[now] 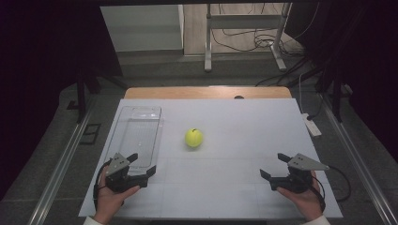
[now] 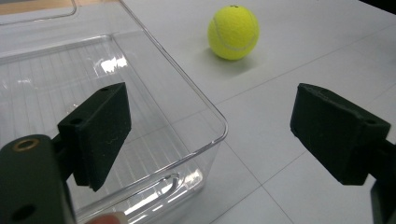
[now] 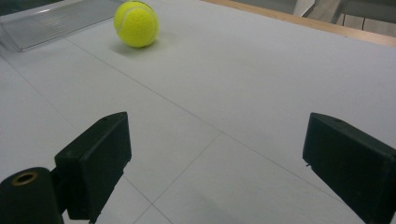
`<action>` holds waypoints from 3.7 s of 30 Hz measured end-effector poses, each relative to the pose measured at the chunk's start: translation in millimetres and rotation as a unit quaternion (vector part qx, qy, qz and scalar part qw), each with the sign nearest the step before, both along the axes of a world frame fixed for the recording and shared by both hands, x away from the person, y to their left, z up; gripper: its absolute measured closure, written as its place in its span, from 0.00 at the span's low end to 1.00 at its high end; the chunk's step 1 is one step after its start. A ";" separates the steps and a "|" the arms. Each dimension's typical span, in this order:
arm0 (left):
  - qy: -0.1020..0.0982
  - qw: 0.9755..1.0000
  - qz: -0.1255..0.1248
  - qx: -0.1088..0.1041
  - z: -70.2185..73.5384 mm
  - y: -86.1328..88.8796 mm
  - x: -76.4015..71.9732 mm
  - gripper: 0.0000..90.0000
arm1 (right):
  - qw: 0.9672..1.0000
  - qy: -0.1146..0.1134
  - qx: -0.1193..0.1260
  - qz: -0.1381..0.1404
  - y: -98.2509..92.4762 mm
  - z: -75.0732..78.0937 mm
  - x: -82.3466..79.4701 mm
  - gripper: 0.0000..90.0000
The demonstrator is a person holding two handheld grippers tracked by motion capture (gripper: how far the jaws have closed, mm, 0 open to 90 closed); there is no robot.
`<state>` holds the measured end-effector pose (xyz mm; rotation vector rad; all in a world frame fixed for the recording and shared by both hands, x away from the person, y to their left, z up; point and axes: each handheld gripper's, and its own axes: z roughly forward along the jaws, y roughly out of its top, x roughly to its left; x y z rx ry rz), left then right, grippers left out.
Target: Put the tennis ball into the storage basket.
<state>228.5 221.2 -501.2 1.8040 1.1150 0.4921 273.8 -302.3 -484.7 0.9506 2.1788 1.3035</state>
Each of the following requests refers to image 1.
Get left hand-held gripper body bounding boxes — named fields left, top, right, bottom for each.
left=104, top=152, right=148, bottom=193

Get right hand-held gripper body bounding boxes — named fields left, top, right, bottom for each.
left=270, top=153, right=330, bottom=194

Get clear plastic container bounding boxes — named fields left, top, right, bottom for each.
left=104, top=105, right=164, bottom=176

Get green apple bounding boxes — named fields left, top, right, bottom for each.
left=184, top=127, right=204, bottom=148

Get person's left hand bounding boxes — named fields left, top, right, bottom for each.
left=93, top=184, right=141, bottom=224

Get person's right hand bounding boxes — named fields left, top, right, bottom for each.
left=276, top=179, right=325, bottom=222

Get white power strip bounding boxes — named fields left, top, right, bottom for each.
left=301, top=112, right=323, bottom=138

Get black stand legs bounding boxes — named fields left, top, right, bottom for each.
left=67, top=69, right=130, bottom=124
left=289, top=67, right=346, bottom=124

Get wooden table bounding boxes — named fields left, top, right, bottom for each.
left=124, top=86, right=293, bottom=100

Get dark curtain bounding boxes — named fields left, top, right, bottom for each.
left=0, top=0, right=124, bottom=201
left=284, top=0, right=398, bottom=163

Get white cabinet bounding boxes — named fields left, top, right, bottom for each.
left=99, top=4, right=185, bottom=53

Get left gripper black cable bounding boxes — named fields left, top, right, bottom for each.
left=92, top=159, right=113, bottom=211

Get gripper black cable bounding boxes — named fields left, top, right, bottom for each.
left=312, top=164, right=352, bottom=214
left=92, top=159, right=113, bottom=211

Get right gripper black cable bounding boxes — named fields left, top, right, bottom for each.
left=312, top=164, right=352, bottom=214

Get aluminium floor rail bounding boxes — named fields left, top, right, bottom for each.
left=321, top=93, right=398, bottom=225
left=27, top=102, right=95, bottom=225

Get white power cable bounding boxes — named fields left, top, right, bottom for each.
left=298, top=73, right=307, bottom=115

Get tangle of black floor cables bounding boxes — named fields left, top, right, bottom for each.
left=210, top=3, right=314, bottom=58

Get grey metal stand frame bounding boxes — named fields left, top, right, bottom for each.
left=204, top=2, right=293, bottom=73

